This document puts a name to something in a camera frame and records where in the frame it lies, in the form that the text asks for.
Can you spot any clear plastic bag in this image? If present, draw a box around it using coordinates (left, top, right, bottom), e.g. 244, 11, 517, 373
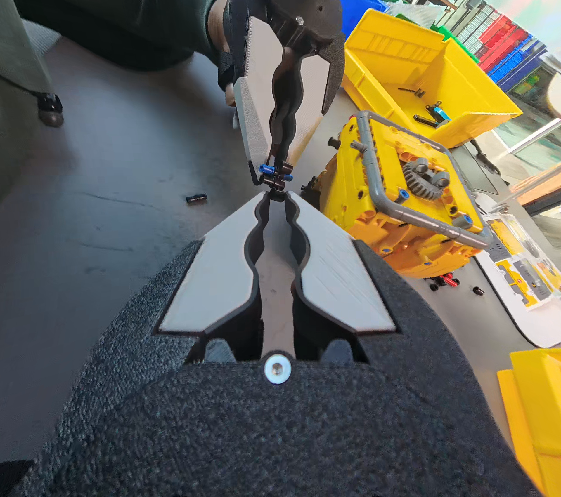
385, 1, 444, 29

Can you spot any black curved tool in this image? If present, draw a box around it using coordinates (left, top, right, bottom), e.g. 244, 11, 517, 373
470, 139, 503, 177

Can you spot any person's left hand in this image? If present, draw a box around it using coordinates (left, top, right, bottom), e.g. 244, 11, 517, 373
207, 0, 238, 109

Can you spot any yellow divided parts bin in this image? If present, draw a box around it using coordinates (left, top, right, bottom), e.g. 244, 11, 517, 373
496, 348, 561, 497

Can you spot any grey chair seat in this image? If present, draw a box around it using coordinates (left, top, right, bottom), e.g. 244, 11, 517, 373
22, 20, 62, 55

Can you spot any white book stand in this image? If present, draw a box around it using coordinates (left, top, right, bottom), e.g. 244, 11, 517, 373
473, 192, 561, 350

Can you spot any yellow plastic bin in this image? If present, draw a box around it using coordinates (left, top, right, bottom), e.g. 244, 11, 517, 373
341, 8, 523, 150

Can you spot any stack of blue bins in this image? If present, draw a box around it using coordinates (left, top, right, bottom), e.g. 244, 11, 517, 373
486, 38, 548, 93

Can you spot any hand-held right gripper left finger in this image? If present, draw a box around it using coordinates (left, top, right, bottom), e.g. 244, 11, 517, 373
159, 192, 269, 336

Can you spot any light blue lego piece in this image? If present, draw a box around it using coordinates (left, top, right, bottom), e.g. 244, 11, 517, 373
424, 101, 452, 123

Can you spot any stack of red bins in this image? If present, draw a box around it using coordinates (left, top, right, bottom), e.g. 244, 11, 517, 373
478, 14, 532, 74

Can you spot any black clip microphone cable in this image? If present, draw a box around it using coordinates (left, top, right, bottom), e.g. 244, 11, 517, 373
36, 93, 65, 128

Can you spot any dark flat panel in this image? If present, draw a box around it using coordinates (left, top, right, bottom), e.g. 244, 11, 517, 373
451, 142, 500, 196

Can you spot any black lego connector assembly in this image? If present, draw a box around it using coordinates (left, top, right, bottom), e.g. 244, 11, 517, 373
248, 161, 295, 203

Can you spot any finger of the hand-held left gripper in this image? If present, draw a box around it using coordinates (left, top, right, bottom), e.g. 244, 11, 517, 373
280, 48, 330, 169
233, 16, 290, 175

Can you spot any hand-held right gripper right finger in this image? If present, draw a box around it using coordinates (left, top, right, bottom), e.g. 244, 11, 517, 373
285, 190, 396, 335

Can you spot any grey storage rack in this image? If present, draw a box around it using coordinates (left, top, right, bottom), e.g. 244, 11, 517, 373
438, 0, 502, 57

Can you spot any yellow lego vehicle model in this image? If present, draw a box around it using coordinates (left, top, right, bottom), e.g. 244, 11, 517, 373
302, 109, 494, 279

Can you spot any pile of small lego pins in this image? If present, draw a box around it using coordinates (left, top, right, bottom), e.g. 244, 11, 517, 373
427, 273, 486, 297

